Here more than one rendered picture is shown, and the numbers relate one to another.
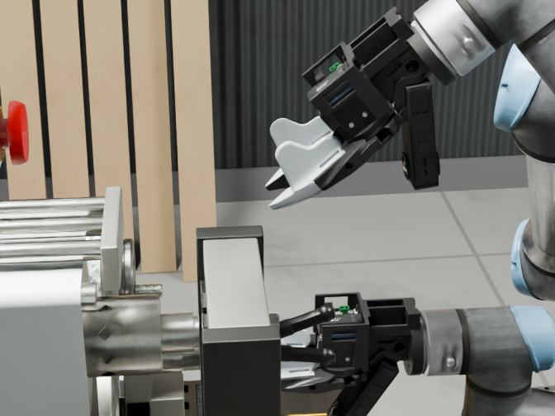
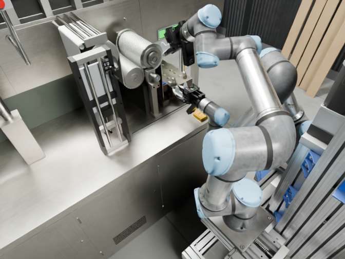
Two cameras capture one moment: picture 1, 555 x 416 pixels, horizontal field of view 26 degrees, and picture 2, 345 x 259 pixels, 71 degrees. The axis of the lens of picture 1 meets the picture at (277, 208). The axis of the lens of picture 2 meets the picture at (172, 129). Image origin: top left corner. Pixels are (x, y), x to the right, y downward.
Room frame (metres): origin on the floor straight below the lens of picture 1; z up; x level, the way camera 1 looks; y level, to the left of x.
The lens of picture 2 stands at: (0.52, -0.88, 1.88)
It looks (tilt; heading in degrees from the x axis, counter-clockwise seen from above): 45 degrees down; 58
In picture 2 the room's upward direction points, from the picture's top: 2 degrees counter-clockwise
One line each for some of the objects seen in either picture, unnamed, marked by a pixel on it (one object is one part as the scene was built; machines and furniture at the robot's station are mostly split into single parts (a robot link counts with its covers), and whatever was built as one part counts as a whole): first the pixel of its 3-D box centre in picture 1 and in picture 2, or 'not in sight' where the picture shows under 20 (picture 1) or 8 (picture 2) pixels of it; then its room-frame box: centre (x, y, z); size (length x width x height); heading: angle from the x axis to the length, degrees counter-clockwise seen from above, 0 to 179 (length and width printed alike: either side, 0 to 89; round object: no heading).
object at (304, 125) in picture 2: not in sight; (308, 136); (1.52, -0.55, 0.98); 0.13 x 0.12 x 0.14; 67
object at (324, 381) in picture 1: (315, 374); (183, 97); (1.11, -0.04, 1.09); 0.09 x 0.05 x 0.02; 104
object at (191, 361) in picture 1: (192, 350); (156, 77); (1.03, 0.09, 1.18); 0.04 x 0.02 x 0.04; 5
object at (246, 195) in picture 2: not in sight; (243, 197); (1.02, -0.61, 0.98); 0.13 x 0.12 x 0.14; 153
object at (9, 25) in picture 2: not in sight; (15, 38); (0.51, 0.16, 1.51); 0.02 x 0.02 x 0.20
